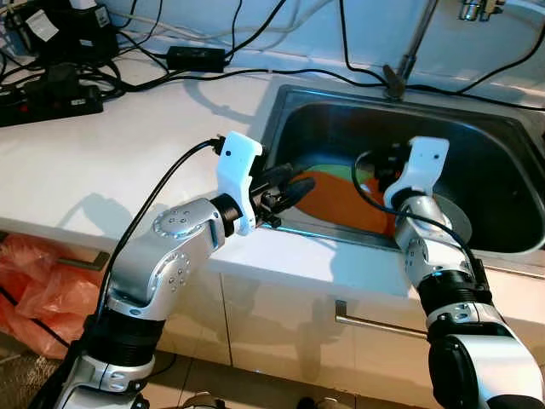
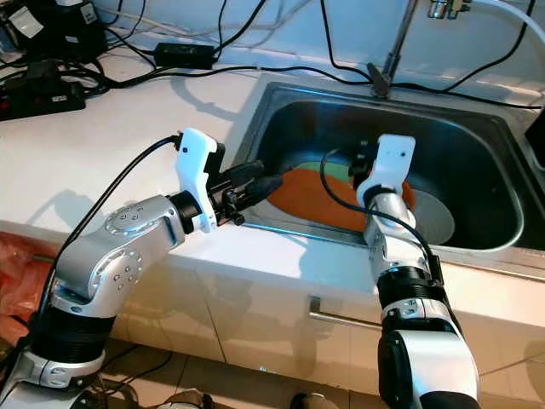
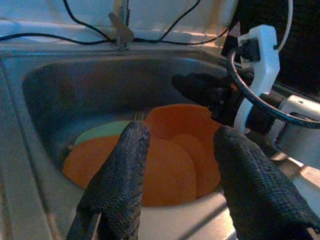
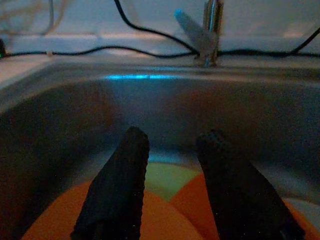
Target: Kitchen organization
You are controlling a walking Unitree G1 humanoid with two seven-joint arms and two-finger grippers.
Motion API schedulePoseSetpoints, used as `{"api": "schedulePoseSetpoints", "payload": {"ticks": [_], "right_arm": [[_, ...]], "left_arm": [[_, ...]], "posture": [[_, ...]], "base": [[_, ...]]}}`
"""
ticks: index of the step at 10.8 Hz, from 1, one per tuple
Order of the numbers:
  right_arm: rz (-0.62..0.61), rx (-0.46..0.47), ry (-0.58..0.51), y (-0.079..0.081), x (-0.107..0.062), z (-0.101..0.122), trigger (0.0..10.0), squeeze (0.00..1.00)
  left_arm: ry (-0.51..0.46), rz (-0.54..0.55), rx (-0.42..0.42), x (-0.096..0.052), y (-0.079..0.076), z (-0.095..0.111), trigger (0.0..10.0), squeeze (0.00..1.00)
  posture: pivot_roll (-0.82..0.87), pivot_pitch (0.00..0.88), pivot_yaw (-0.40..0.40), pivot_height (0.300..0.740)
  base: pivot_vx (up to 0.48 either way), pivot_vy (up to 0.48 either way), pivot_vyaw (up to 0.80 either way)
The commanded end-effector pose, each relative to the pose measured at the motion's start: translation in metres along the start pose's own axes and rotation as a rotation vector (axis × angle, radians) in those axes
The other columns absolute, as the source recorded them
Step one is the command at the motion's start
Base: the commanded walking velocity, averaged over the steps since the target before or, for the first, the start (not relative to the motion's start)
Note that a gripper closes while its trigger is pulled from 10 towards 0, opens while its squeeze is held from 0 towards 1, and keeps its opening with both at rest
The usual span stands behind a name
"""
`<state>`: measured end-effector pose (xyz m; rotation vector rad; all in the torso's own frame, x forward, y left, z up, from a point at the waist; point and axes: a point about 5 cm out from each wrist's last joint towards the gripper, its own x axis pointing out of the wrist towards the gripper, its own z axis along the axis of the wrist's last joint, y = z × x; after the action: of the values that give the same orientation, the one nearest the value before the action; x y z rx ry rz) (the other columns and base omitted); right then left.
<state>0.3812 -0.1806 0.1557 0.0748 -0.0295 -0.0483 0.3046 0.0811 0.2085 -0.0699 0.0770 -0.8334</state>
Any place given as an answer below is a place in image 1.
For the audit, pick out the orange plastic plate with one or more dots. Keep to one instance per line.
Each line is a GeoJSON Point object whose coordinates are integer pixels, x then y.
{"type": "Point", "coordinates": [341, 204]}

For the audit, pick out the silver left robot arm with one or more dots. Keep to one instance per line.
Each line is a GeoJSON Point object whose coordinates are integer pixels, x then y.
{"type": "Point", "coordinates": [162, 256]}

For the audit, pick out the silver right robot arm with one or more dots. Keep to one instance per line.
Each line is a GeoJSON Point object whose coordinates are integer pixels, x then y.
{"type": "Point", "coordinates": [434, 256]}

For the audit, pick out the white kitchen cabinet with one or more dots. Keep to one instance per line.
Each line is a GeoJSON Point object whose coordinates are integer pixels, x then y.
{"type": "Point", "coordinates": [281, 315]}

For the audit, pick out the green plate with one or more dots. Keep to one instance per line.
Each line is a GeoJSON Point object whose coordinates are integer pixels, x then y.
{"type": "Point", "coordinates": [362, 175]}

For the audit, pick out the metal sink faucet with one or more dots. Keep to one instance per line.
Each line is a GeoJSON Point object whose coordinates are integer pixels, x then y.
{"type": "Point", "coordinates": [393, 81]}

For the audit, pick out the grey round bowl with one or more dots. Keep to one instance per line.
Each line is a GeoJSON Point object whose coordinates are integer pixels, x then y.
{"type": "Point", "coordinates": [460, 226]}

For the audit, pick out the stainless steel sink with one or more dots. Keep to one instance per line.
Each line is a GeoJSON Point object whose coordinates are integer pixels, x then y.
{"type": "Point", "coordinates": [494, 162]}

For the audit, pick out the black power adapter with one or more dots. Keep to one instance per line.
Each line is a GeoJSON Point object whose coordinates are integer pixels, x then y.
{"type": "Point", "coordinates": [196, 58]}

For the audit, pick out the grey right robot foot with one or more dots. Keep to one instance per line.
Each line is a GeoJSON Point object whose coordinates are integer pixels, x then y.
{"type": "Point", "coordinates": [319, 404]}

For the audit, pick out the grey robot foot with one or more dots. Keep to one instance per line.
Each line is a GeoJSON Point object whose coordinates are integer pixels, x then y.
{"type": "Point", "coordinates": [319, 404]}
{"type": "Point", "coordinates": [203, 402]}

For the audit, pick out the grey left robot foot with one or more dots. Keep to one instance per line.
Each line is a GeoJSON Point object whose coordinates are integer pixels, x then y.
{"type": "Point", "coordinates": [203, 402]}

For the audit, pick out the black power strip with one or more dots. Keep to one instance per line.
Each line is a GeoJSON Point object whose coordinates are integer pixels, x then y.
{"type": "Point", "coordinates": [51, 102]}

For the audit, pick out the orange plastic bag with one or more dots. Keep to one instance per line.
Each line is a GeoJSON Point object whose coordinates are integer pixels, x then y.
{"type": "Point", "coordinates": [43, 290]}

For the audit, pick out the black electronics box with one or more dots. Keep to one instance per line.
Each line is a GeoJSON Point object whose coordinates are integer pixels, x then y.
{"type": "Point", "coordinates": [60, 30]}

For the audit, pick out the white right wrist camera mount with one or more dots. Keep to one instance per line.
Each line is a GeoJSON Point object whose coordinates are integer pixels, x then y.
{"type": "Point", "coordinates": [426, 162]}

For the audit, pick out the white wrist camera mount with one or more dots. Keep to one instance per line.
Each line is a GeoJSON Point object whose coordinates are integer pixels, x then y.
{"type": "Point", "coordinates": [426, 162]}
{"type": "Point", "coordinates": [237, 162]}

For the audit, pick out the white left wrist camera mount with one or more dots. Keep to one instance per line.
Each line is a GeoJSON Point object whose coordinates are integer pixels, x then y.
{"type": "Point", "coordinates": [237, 162]}

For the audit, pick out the chrome wall pipe fitting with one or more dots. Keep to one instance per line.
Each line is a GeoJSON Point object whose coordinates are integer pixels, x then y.
{"type": "Point", "coordinates": [477, 8]}

